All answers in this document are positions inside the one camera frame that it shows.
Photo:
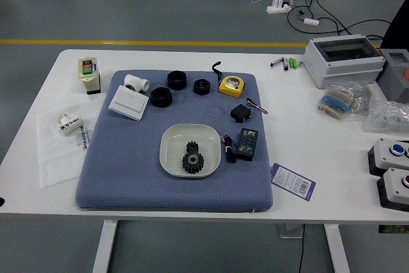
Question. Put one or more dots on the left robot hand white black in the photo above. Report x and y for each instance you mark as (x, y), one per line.
(1, 202)

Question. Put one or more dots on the large black gear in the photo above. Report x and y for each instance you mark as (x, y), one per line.
(193, 163)

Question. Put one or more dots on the small black gear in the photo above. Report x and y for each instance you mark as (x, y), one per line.
(191, 146)

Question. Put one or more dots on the large black hex nut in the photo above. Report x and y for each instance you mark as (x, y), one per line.
(176, 80)
(161, 97)

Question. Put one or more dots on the small black hex nut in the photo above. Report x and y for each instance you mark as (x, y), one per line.
(201, 87)

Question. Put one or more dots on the grey distribution box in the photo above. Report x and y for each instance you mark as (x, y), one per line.
(343, 65)

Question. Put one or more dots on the button box with blue button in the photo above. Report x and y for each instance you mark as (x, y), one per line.
(386, 156)

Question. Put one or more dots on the black control box under table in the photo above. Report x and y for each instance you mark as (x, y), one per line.
(393, 229)

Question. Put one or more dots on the button box with red button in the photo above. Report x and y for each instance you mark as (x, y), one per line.
(394, 190)

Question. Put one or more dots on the grey box with orange button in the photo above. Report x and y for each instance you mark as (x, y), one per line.
(394, 78)

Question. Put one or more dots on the clear printed plastic bag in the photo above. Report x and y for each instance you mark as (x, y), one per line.
(60, 158)

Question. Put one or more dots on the small white labelled fitting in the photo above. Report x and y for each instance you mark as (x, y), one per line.
(70, 125)

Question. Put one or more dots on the white table leg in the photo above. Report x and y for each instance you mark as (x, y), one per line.
(104, 247)
(337, 247)

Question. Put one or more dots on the blue-grey quilted mat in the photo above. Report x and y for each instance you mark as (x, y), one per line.
(128, 174)

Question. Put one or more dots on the white pipe tee fitting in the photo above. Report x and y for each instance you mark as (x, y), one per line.
(137, 82)

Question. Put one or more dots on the white square dish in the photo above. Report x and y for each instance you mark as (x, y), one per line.
(174, 138)

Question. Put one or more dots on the black digital display module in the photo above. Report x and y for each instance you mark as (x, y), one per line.
(246, 143)

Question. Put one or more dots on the yellow tape measure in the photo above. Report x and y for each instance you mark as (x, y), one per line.
(231, 86)

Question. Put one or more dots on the purple tag card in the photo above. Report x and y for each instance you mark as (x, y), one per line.
(292, 182)

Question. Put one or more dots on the silver pen-shaped tool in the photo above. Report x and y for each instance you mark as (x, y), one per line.
(277, 62)

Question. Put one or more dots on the green battery pair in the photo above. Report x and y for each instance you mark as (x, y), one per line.
(292, 63)

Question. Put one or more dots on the white power strip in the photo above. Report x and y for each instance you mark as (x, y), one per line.
(278, 7)

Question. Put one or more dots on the bag of blue resistors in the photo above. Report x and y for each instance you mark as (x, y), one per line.
(335, 102)

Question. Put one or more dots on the small white adapter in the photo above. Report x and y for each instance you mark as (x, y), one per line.
(311, 21)

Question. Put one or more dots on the bag of small components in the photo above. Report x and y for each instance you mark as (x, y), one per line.
(361, 100)

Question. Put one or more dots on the clear bubble bag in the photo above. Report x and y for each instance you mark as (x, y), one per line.
(388, 116)

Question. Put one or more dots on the person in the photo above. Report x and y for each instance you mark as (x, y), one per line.
(399, 27)

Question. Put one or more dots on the cream push-button switch box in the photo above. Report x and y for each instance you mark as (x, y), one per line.
(89, 76)

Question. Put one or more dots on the white wall switch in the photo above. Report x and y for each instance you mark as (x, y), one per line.
(128, 103)

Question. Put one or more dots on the grey metal bracket under table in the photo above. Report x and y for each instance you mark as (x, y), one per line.
(289, 230)

